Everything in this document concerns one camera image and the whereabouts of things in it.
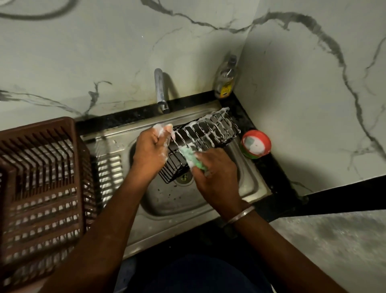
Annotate person's left hand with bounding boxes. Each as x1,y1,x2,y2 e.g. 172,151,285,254
132,123,174,182

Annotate person's right hand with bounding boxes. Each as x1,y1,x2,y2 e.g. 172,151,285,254
191,148,255,224

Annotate black wire rack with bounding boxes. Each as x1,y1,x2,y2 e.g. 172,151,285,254
159,107,241,184

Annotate green scrub pad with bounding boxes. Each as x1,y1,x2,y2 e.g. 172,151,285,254
178,146,210,174

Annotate person's right forearm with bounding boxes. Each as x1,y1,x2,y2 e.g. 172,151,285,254
230,211,347,293

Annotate person's left forearm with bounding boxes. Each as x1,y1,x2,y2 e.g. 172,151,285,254
39,175,154,293

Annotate person's dark clothing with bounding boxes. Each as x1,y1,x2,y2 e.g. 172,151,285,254
114,241,272,293

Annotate orange round container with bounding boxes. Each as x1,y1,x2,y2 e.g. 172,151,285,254
240,130,272,160

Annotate stainless steel sink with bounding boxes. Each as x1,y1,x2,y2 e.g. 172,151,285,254
80,100,272,260

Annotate chrome faucet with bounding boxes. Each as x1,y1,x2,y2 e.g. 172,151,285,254
154,68,170,114

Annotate clear dish soap bottle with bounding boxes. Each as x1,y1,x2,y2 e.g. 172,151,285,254
214,55,239,99

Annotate brown plastic dish basket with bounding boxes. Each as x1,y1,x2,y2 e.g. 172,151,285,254
0,117,97,292

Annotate silver bracelet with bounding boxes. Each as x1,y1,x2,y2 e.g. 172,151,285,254
223,206,256,227

